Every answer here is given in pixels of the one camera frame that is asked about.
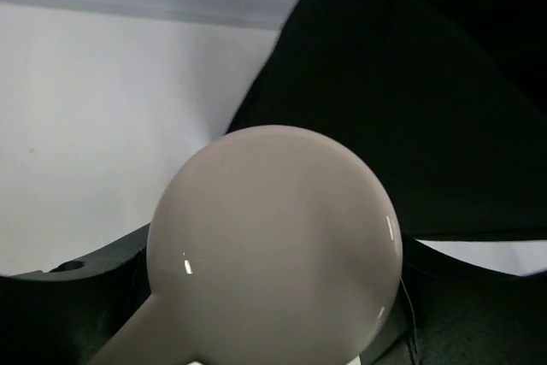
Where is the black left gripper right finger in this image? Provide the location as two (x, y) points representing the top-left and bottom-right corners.
(361, 236), (546, 364)

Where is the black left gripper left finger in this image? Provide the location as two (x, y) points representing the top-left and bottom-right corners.
(1, 226), (150, 364)

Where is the grey bottle beige cap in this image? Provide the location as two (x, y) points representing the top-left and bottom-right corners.
(92, 126), (403, 364)

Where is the black canvas bag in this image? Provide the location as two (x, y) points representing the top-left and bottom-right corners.
(229, 0), (546, 241)

